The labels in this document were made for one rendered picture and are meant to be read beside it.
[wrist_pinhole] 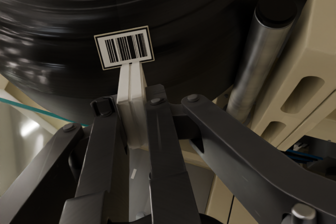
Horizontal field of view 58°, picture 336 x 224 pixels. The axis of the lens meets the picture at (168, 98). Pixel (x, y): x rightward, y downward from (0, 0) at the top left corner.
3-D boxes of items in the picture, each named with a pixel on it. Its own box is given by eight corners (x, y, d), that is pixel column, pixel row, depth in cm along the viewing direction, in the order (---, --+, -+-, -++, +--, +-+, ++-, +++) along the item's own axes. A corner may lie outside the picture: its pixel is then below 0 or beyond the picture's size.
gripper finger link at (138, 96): (129, 99, 16) (144, 96, 16) (130, 62, 22) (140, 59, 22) (143, 148, 17) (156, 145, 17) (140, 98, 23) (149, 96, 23)
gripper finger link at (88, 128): (127, 157, 15) (67, 171, 15) (128, 113, 20) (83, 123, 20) (119, 131, 14) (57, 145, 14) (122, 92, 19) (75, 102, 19)
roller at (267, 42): (228, 103, 66) (248, 110, 66) (222, 122, 65) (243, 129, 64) (261, -14, 35) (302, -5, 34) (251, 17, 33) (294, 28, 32)
